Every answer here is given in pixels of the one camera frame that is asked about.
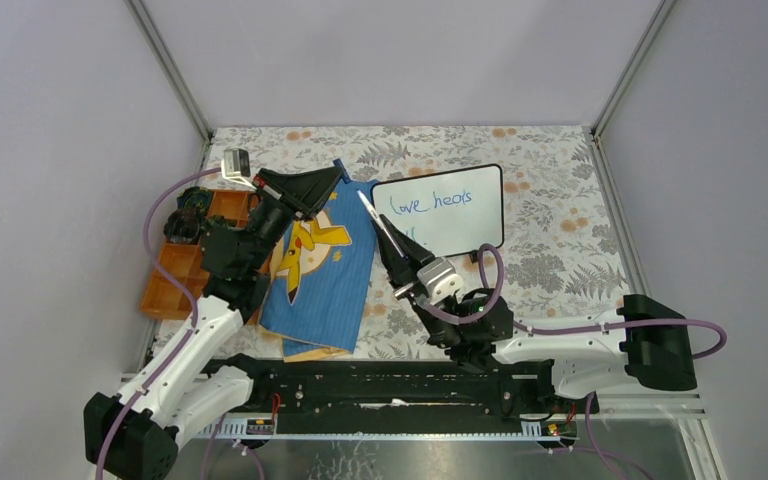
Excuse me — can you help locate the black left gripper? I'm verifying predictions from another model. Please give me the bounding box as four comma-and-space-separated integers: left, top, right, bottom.
244, 164, 342, 271

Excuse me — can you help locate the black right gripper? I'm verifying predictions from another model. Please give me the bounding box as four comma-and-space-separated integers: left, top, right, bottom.
372, 215, 463, 349

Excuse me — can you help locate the black framed whiteboard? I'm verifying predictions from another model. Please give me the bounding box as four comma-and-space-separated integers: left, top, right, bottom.
371, 164, 505, 256

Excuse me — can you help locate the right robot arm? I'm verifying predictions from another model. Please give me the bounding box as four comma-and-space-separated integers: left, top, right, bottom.
373, 219, 698, 412

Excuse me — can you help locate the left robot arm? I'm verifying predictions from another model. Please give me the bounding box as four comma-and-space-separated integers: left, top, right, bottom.
83, 166, 343, 479

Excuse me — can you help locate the dark rolled fabric middle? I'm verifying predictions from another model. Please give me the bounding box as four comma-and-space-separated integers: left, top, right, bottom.
201, 215, 237, 236

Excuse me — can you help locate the dark rolled fabric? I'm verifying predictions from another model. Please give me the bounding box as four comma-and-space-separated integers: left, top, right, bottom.
201, 215, 237, 236
176, 186, 214, 214
163, 208, 203, 245

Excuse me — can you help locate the blue pikachu cloth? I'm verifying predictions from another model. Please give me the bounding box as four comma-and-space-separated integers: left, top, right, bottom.
259, 181, 377, 362

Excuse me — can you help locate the dark rolled fabric top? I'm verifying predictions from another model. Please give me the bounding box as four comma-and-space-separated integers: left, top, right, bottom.
176, 186, 214, 214

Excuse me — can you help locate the dark rolled fabric left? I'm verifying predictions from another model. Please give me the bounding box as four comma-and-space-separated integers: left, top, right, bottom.
163, 208, 203, 245

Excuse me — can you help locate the wooden compartment tray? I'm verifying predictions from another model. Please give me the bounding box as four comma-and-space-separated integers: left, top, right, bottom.
139, 190, 258, 320

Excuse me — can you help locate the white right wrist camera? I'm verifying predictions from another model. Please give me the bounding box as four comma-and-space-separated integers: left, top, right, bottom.
394, 258, 464, 306

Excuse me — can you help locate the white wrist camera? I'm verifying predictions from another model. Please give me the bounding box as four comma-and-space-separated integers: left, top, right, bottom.
394, 258, 464, 306
220, 148, 253, 188

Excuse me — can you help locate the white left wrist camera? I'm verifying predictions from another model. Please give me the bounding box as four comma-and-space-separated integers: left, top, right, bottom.
220, 148, 253, 188

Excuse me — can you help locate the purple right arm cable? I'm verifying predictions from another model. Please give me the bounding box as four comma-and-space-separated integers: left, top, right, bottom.
417, 243, 728, 480

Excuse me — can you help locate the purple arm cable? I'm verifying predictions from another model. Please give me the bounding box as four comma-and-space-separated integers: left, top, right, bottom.
94, 166, 226, 480
417, 243, 728, 480

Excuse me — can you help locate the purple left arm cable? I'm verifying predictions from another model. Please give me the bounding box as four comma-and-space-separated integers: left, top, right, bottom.
94, 166, 226, 480

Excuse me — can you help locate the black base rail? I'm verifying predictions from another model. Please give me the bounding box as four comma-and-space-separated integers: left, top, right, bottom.
203, 354, 599, 436

